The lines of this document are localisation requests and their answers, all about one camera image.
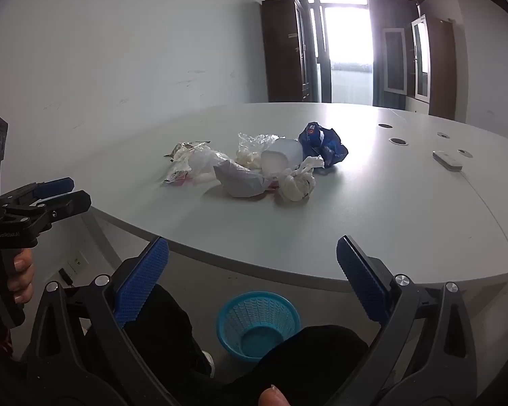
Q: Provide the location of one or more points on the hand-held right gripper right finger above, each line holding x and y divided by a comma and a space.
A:
362, 281

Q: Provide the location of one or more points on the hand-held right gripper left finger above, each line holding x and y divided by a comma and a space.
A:
142, 281

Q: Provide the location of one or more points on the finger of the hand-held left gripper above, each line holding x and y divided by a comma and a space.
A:
70, 205
57, 186

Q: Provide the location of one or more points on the blue plastic basket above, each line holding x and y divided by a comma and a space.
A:
254, 308

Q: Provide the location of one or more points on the green printed wrapper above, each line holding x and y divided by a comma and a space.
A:
185, 149

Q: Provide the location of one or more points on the white plastic bag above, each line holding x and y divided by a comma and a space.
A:
206, 161

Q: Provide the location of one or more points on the grey plastic bag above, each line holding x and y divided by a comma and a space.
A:
241, 181

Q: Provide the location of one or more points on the white plastic cup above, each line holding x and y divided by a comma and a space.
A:
279, 157

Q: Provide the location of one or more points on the person's left hand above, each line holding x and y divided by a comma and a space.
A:
23, 275

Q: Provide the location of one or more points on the person's right hand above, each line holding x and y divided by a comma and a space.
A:
274, 397

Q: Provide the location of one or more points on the person's black pants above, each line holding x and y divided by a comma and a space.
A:
288, 368

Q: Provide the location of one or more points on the crumpled white tissue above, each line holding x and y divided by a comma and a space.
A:
297, 186

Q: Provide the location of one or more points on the blue snack bag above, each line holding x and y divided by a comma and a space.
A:
331, 148

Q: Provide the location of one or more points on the white remote control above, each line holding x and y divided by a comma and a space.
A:
446, 161

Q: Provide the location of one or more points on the clear plastic bag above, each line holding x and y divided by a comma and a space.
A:
249, 144

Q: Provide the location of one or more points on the wooden cabinet with glass doors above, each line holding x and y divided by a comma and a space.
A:
440, 72

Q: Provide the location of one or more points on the dark wooden wardrobe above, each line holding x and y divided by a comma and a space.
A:
279, 50

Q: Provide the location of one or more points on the bright balcony window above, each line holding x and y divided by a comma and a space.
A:
347, 34

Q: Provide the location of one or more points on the white wall socket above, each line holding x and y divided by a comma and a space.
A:
73, 267
84, 258

